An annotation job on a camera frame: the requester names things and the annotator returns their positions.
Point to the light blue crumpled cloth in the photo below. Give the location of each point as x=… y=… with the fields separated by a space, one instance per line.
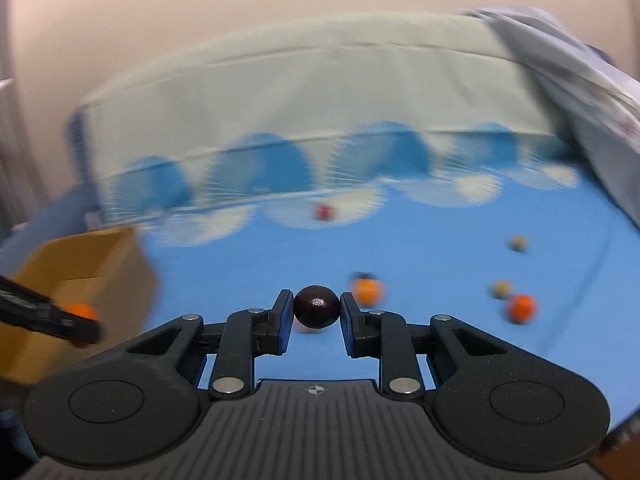
x=600 y=101

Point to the orange tangerine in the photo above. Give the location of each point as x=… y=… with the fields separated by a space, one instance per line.
x=521 y=309
x=86 y=325

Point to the red cherry tomato far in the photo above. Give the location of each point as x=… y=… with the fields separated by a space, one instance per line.
x=324 y=212

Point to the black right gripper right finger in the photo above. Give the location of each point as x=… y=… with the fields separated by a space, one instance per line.
x=383 y=336

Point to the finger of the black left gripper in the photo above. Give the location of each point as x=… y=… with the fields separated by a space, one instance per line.
x=24 y=308

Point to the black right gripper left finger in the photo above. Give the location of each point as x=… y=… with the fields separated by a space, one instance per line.
x=245 y=336

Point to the small black fruit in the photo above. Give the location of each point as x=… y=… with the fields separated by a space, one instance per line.
x=357 y=276

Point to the dark maroon round fruit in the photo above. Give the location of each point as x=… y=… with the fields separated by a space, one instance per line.
x=316 y=307

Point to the orange kumquat fruit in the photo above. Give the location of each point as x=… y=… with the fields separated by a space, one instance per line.
x=368 y=292

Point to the green-yellow small fruit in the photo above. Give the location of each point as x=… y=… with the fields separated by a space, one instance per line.
x=518 y=243
x=501 y=290

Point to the brown cardboard box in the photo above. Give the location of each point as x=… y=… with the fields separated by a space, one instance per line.
x=105 y=270

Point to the blue patterned sheet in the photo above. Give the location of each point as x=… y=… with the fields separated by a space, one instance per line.
x=432 y=142

